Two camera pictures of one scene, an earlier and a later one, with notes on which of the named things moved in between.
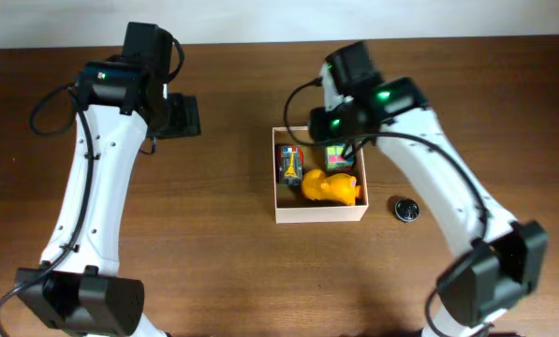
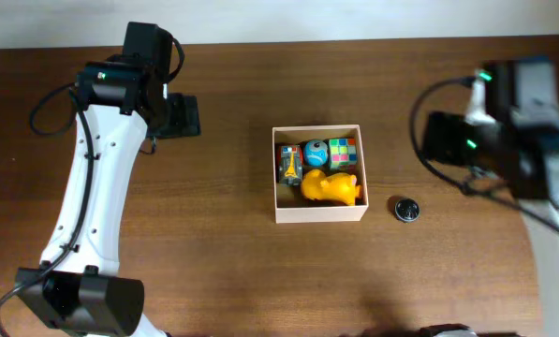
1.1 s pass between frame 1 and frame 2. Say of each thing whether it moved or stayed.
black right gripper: moved
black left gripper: stayed
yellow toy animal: stayed
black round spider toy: stayed
